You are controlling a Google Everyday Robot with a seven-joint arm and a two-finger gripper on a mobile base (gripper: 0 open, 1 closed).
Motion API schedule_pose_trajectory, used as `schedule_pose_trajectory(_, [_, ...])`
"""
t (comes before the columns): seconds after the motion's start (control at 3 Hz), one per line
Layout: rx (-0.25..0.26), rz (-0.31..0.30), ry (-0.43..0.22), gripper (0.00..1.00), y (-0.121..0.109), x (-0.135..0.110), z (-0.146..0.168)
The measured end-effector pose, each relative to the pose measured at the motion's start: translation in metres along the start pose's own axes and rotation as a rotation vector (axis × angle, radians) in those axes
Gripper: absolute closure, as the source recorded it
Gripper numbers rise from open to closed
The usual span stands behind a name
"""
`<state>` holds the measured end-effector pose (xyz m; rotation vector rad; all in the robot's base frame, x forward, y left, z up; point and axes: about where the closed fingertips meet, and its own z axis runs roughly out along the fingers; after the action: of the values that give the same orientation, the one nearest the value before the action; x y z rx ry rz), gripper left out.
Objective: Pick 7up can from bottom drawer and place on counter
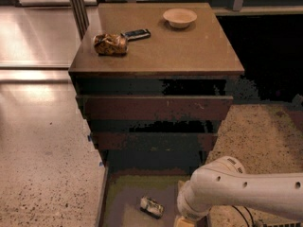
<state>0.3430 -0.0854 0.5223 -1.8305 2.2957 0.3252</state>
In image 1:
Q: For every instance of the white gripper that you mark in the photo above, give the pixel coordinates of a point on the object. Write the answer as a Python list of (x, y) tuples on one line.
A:
[(190, 214)]

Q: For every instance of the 7up soda can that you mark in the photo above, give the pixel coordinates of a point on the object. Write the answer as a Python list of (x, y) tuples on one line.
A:
[(151, 207)]

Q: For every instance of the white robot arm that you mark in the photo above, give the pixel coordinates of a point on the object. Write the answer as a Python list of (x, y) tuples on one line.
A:
[(225, 182)]

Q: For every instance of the open bottom drawer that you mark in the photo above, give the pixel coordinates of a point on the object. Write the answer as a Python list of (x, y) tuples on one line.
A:
[(122, 190)]

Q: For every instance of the middle drawer dark brown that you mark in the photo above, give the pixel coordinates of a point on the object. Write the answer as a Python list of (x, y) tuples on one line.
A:
[(154, 140)]

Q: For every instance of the drawer dark brown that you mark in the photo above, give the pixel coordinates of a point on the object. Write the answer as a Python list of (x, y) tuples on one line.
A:
[(155, 108), (154, 140)]

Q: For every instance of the top drawer dark brown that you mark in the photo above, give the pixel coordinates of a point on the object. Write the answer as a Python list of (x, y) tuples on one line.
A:
[(155, 108)]

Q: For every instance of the brown drawer cabinet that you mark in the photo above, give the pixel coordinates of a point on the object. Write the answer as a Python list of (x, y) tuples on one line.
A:
[(195, 61)]

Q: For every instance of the grey power strip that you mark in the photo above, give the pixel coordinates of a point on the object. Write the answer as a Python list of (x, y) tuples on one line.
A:
[(261, 223)]

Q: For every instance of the crumpled brown snack bag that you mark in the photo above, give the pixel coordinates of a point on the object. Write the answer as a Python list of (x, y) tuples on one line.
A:
[(110, 44)]

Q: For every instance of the white ceramic bowl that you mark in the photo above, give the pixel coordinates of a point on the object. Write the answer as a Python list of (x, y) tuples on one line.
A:
[(179, 18)]

